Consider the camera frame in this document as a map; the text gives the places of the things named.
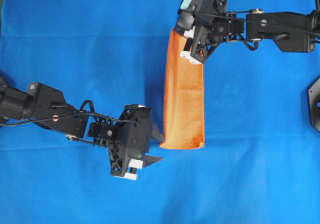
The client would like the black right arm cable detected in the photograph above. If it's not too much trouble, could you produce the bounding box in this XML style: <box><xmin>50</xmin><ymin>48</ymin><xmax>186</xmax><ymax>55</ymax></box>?
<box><xmin>194</xmin><ymin>9</ymin><xmax>320</xmax><ymax>52</ymax></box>

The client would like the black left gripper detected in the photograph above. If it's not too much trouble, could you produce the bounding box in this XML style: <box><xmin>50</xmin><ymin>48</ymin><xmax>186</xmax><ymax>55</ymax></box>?
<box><xmin>108</xmin><ymin>104</ymin><xmax>164</xmax><ymax>180</ymax></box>

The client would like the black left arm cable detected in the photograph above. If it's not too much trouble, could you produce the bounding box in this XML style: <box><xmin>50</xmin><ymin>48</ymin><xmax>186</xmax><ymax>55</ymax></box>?
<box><xmin>0</xmin><ymin>99</ymin><xmax>141</xmax><ymax>127</ymax></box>

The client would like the black octagonal base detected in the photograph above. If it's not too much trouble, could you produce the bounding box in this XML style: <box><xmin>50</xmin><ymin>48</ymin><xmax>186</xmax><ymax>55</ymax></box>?
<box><xmin>307</xmin><ymin>77</ymin><xmax>320</xmax><ymax>132</ymax></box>

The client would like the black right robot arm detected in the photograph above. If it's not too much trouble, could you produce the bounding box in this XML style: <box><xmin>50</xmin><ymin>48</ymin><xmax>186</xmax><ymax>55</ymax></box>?
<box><xmin>173</xmin><ymin>0</ymin><xmax>320</xmax><ymax>64</ymax></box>

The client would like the orange towel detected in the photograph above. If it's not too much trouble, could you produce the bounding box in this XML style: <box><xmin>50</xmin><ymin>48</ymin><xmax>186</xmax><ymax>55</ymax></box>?
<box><xmin>160</xmin><ymin>31</ymin><xmax>205</xmax><ymax>150</ymax></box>

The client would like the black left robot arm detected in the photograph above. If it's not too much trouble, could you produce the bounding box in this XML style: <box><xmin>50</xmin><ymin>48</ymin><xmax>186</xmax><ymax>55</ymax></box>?
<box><xmin>0</xmin><ymin>79</ymin><xmax>164</xmax><ymax>181</ymax></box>

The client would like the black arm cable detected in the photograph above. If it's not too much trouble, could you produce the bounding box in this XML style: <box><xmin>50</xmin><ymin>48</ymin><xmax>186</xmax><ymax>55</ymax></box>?
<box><xmin>0</xmin><ymin>99</ymin><xmax>141</xmax><ymax>127</ymax></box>
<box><xmin>194</xmin><ymin>9</ymin><xmax>320</xmax><ymax>52</ymax></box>

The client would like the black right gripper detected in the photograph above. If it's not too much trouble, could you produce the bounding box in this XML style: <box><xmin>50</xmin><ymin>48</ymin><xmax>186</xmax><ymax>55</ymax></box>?
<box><xmin>174</xmin><ymin>0</ymin><xmax>228</xmax><ymax>64</ymax></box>

